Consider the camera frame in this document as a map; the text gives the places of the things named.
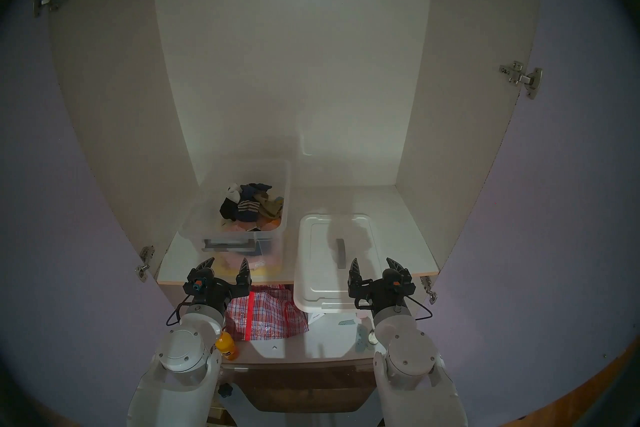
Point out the plain navy sock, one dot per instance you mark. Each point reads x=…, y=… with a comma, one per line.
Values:
x=255, y=190

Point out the grey comb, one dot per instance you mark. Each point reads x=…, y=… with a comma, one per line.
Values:
x=346, y=322

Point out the brown wooden panel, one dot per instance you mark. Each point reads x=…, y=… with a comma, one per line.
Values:
x=300, y=386

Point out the red plaid woven bag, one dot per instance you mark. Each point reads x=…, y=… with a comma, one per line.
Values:
x=265, y=316

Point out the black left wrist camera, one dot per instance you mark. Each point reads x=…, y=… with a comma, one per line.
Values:
x=196, y=283

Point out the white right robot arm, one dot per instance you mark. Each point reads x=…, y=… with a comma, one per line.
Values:
x=410, y=356

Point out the clear plastic storage bin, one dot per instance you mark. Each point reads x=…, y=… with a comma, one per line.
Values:
x=200, y=221

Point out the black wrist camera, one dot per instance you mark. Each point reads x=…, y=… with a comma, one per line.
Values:
x=196, y=283
x=392, y=282

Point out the orange sock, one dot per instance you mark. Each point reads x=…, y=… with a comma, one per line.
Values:
x=270, y=225

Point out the teal plastic item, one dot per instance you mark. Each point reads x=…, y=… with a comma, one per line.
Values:
x=361, y=337

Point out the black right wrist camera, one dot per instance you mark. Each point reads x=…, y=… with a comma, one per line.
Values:
x=392, y=282

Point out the olive green sock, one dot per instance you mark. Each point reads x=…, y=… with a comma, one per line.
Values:
x=269, y=207

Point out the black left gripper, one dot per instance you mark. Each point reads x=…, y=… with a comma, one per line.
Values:
x=225, y=288

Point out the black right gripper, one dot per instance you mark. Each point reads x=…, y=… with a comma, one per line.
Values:
x=370, y=293

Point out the pale pink sock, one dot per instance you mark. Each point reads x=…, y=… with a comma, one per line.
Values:
x=235, y=227

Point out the white wardrobe cabinet body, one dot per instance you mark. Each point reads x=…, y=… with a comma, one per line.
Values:
x=290, y=56

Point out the steel cabinet door hinge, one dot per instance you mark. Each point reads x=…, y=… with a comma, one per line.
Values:
x=525, y=78
x=429, y=288
x=47, y=1
x=145, y=261

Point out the orange juice bottle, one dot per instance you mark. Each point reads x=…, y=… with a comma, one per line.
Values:
x=227, y=348

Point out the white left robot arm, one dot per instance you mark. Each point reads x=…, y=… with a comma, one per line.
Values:
x=180, y=356

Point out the black star knob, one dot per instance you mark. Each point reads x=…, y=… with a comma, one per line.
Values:
x=226, y=391

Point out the lavender cabinet door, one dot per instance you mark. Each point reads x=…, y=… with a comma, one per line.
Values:
x=50, y=181
x=565, y=231

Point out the pink folded cloth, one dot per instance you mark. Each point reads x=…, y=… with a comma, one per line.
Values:
x=260, y=258

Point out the yellow folded cloth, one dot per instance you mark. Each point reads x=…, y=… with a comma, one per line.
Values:
x=265, y=270

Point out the glossy white shelf board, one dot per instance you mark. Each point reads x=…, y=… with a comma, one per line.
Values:
x=325, y=346

